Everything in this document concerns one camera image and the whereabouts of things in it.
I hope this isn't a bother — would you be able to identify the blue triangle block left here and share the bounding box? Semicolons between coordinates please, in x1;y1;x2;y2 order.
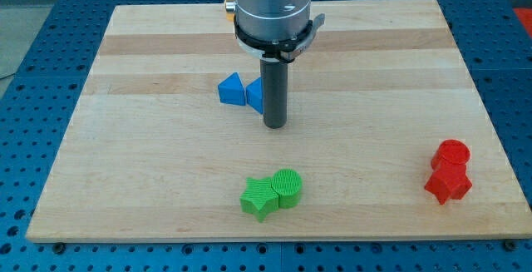
218;72;246;106

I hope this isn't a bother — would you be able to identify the red star block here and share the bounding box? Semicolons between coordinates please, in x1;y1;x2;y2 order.
424;161;472;205

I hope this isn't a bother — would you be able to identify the green cylinder block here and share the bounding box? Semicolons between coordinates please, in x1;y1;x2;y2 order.
272;168;303;209

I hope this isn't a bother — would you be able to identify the wooden board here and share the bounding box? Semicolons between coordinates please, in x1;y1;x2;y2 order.
27;0;531;243

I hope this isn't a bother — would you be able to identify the blue triangle block right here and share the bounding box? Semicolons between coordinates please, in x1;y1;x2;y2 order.
245;77;263;114

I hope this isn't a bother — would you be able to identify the green star block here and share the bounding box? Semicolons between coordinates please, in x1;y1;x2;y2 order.
239;177;279;223

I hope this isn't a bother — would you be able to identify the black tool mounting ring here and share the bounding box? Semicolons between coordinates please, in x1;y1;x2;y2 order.
234;13;326;64

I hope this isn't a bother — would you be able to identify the blue triangle block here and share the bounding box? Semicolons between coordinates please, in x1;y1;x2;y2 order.
245;77;263;114
218;72;246;106

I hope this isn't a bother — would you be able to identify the red cylinder block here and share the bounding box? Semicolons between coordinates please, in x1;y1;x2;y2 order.
431;139;470;169

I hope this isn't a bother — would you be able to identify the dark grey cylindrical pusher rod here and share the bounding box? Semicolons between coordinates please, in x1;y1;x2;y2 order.
260;60;288;129

